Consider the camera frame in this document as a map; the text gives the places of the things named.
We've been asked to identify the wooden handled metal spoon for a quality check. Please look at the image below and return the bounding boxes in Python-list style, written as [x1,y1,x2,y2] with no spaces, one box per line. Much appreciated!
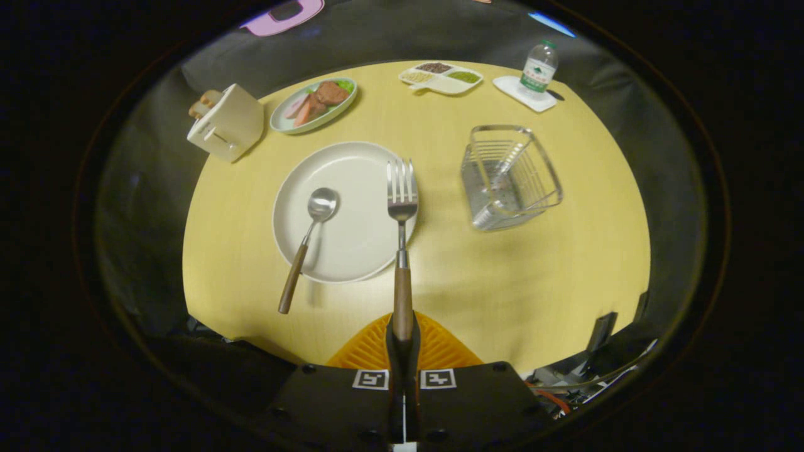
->
[278,187,340,315]

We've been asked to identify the orange cable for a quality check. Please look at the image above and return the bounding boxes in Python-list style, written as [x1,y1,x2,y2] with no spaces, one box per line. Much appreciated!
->
[534,388,572,416]

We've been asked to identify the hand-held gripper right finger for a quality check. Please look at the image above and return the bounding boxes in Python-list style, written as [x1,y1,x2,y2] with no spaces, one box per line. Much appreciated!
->
[403,312,555,450]

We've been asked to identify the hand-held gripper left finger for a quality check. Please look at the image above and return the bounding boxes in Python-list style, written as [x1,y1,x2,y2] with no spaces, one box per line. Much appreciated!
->
[267,312,405,450]

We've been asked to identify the oval pale green plate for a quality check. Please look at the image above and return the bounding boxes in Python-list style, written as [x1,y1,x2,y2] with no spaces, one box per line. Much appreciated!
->
[270,77,359,135]

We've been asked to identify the white divided dish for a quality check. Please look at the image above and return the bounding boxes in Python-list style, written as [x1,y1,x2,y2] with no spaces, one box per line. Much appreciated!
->
[399,61,484,96]

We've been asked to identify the white square coaster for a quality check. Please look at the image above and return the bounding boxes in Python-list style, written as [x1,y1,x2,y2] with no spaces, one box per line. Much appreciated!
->
[492,75,558,113]

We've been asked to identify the metal wire basket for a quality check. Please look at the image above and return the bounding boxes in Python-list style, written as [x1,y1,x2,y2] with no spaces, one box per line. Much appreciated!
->
[460,124,564,232]

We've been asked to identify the wooden handled metal fork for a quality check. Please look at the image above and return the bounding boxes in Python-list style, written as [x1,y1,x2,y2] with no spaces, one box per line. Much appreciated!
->
[386,158,420,343]

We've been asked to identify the clear plastic water bottle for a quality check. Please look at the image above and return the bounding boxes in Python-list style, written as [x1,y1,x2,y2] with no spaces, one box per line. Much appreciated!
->
[519,40,559,102]

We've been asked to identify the cream toy toaster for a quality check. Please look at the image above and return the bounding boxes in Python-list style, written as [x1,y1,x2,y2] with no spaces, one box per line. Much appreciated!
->
[187,83,265,164]

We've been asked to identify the brown meat piece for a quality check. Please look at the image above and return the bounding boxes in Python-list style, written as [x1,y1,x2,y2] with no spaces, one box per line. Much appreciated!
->
[313,80,350,107]

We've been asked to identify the pink ham slices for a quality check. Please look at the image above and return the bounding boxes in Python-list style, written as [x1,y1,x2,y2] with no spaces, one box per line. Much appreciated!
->
[285,94,329,127]

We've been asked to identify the toast slice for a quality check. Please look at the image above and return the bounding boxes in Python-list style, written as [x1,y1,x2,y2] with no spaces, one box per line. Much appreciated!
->
[188,90,224,121]

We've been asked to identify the white cable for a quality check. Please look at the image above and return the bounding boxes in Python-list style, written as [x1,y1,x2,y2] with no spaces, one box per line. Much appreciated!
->
[533,339,658,395]

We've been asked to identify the round white plate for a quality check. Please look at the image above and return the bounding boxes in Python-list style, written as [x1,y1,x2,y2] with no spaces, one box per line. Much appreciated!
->
[272,141,419,284]

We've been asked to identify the black bracket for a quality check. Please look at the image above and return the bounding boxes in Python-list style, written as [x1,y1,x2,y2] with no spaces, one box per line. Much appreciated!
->
[587,311,619,353]

